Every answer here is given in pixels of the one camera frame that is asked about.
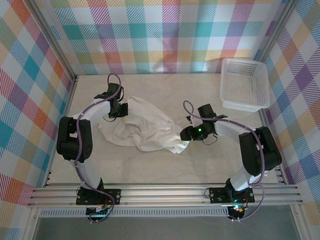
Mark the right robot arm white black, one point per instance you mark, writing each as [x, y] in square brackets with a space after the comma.
[267, 155]

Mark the left aluminium corner post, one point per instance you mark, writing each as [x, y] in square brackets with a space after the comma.
[53, 42]

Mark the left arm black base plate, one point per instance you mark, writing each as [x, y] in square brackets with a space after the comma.
[113, 196]

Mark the long aluminium mounting rail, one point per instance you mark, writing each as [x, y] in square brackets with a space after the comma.
[162, 193]

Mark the aluminium corner post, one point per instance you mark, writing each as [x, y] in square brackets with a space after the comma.
[53, 42]
[277, 30]

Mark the left aluminium side rail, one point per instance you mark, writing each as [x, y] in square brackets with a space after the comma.
[70, 96]

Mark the white t-shirt with black print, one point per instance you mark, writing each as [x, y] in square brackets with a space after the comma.
[150, 125]

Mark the right aluminium corner post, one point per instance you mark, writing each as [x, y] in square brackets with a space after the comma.
[277, 30]

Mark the white plastic mesh basket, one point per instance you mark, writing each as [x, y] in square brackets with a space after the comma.
[246, 106]

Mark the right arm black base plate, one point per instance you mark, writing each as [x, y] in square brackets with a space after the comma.
[216, 195]

